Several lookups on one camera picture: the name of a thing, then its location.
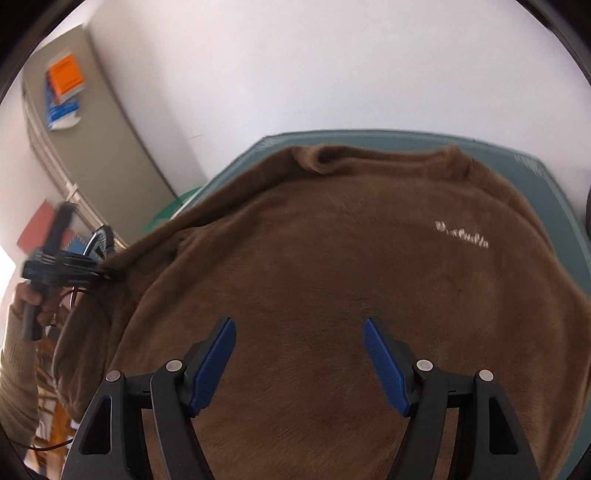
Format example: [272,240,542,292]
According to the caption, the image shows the brown fleece sweater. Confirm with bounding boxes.
[53,145,590,479]

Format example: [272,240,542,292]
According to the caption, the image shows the left forearm beige sleeve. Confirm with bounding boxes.
[0,307,39,446]

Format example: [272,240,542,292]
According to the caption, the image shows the person's left hand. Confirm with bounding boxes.
[10,282,68,327]

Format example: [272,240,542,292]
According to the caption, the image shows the blue white box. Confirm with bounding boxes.
[45,76,80,131]

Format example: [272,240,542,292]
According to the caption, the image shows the orange box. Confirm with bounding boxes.
[47,53,85,103]

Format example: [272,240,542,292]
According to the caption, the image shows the teal table mat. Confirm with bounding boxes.
[174,131,590,479]

